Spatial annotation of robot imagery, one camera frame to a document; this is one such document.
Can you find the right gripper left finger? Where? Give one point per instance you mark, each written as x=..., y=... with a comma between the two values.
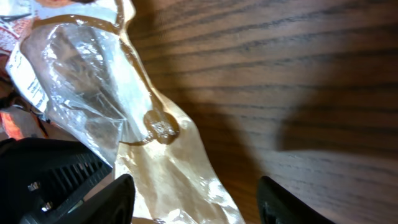
x=112, y=205

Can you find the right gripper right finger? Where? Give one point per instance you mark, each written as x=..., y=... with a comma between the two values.
x=277, y=205

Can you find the beige snack bag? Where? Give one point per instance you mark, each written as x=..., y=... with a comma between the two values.
x=80, y=111

